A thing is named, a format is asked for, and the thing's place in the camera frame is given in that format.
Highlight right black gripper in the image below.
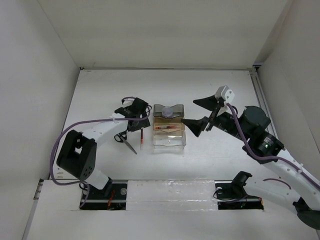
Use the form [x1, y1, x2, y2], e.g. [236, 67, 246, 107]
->
[180, 93, 250, 142]

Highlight red pen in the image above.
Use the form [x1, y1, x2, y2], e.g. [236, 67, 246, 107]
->
[140, 128, 144, 151]
[155, 125, 181, 130]

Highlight small clear clip jar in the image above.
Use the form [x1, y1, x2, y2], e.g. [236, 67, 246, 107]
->
[161, 106, 174, 119]

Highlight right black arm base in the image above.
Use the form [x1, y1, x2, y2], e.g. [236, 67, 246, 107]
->
[213, 171, 264, 210]

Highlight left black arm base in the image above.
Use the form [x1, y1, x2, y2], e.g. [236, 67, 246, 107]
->
[79, 180, 128, 211]

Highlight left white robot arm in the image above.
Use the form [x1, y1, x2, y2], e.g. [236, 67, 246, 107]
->
[56, 97, 152, 199]

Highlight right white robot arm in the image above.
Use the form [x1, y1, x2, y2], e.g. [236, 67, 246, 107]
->
[182, 95, 320, 230]

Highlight grey smoked plastic tray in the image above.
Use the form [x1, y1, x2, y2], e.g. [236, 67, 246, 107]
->
[153, 104, 185, 119]

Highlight clear plastic tray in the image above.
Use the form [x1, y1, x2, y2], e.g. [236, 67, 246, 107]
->
[153, 129, 187, 149]

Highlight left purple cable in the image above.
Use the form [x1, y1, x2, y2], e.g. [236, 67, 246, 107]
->
[49, 96, 153, 208]

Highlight black handled scissors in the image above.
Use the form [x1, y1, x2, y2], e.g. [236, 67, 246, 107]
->
[114, 131, 138, 155]

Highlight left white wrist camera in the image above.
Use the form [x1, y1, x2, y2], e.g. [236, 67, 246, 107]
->
[121, 96, 136, 105]

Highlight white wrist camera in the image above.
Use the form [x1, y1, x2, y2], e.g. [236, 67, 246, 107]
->
[121, 96, 136, 105]
[214, 85, 235, 110]

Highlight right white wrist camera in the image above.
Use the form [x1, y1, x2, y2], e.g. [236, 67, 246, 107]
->
[214, 85, 235, 110]

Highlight aluminium rail right side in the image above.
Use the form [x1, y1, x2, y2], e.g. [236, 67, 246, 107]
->
[248, 65, 278, 138]

